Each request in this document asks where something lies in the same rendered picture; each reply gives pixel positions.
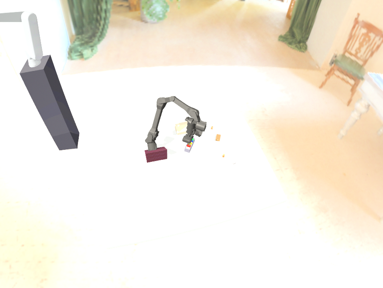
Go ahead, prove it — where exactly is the cream rectangular tray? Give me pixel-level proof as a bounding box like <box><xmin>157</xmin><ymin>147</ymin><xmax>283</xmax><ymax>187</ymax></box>
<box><xmin>174</xmin><ymin>121</ymin><xmax>187</xmax><ymax>135</ymax></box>

